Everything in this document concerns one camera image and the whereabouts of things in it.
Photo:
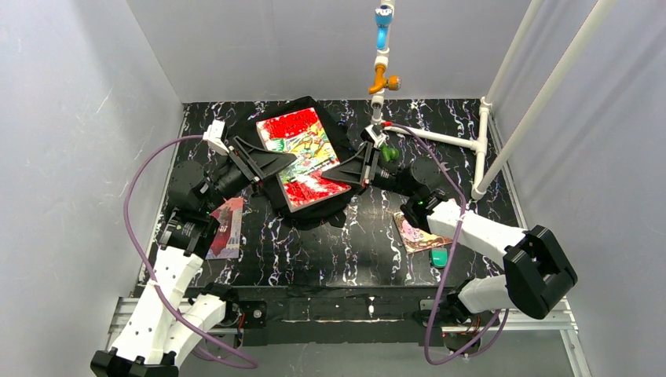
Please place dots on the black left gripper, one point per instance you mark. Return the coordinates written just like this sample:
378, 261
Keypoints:
242, 162

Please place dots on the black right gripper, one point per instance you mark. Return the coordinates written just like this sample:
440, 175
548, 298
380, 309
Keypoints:
369, 167

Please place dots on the black backpack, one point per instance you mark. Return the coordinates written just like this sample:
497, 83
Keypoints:
331, 211

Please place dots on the red Treehouse paperback book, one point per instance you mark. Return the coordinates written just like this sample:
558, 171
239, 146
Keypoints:
302, 133

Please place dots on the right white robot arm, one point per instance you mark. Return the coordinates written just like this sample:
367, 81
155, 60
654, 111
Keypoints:
537, 274

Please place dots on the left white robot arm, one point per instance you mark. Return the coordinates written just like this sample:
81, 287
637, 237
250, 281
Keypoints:
159, 336

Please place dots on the green and white pipe fitting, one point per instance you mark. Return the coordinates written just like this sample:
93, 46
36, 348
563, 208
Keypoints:
389, 154

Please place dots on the thin pink illustrated book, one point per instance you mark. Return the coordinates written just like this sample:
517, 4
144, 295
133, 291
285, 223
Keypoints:
226, 243

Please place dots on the silver open-end wrench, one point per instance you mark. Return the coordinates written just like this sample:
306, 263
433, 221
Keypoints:
443, 168

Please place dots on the pink picture book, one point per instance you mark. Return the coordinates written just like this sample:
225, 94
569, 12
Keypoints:
415, 240

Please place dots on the orange tap valve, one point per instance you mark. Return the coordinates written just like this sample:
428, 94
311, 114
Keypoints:
381, 81

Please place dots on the small teal box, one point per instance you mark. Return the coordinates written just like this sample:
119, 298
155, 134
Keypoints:
438, 258

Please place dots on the blue pipe valve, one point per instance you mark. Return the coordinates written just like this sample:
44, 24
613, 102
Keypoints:
383, 19

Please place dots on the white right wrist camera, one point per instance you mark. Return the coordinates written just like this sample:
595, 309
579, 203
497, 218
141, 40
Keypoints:
375, 135

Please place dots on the white PVC pipe frame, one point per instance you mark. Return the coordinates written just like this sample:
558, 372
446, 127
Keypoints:
483, 177

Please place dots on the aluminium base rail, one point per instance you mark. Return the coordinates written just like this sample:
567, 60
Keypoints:
559, 320

